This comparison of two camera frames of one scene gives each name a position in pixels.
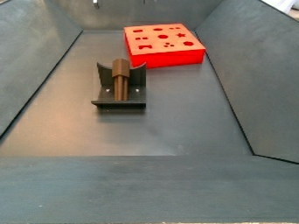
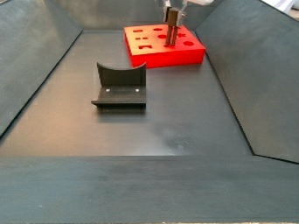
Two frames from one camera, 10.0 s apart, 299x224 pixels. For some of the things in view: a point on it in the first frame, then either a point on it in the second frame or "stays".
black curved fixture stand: [137, 88] stays
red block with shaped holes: [163, 45] stays
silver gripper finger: [97, 5] → [169, 6]
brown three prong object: [121, 74] → [173, 23]
